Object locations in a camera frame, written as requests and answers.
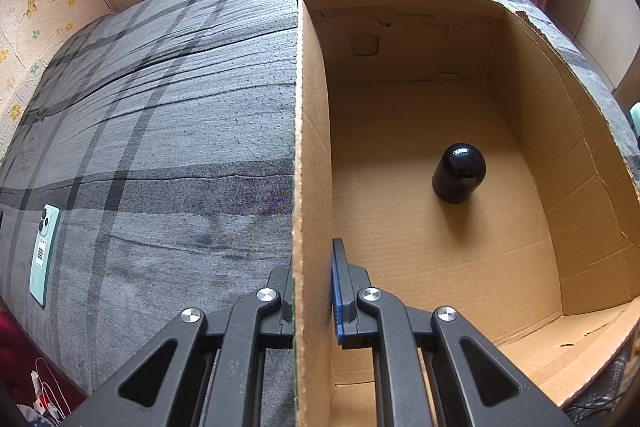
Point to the brown cardboard box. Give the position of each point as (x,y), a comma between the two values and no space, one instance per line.
(400,252)

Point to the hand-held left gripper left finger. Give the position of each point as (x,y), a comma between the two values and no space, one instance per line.
(278,307)

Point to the beige wardrobe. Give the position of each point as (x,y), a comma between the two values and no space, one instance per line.
(600,7)

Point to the mint green smartphone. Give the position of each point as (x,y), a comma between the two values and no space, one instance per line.
(45,257)

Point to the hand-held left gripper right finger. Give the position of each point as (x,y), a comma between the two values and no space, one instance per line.
(337,302)

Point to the black domed cylinder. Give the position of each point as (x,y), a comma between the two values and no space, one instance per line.
(459,174)

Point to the grey plaid blanket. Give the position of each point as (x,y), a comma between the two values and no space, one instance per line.
(175,107)

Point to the mint green object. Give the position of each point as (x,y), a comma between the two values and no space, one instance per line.
(635,118)

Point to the dark object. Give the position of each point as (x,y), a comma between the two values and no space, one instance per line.
(607,387)

